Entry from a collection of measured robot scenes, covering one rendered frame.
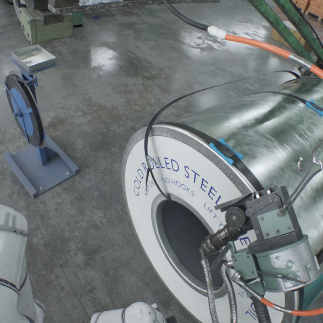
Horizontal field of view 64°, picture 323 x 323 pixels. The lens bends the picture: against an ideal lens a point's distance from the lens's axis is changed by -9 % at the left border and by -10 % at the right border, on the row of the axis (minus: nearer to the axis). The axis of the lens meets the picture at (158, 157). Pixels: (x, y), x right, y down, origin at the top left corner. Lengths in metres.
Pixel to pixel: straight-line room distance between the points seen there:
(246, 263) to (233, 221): 0.12
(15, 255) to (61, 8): 0.76
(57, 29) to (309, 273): 1.29
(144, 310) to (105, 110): 2.74
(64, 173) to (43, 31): 1.59
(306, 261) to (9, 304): 0.62
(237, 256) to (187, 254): 0.90
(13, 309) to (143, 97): 3.34
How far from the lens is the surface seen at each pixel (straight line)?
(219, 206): 0.79
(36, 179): 2.65
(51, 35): 1.36
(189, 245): 1.68
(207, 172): 1.01
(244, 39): 0.63
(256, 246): 0.75
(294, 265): 0.72
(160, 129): 1.16
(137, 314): 0.92
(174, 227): 1.63
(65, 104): 3.49
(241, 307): 1.32
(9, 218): 0.52
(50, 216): 2.40
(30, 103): 2.07
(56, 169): 2.70
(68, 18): 1.36
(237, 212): 0.78
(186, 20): 0.74
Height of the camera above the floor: 1.98
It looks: 44 degrees down
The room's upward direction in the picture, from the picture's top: 11 degrees clockwise
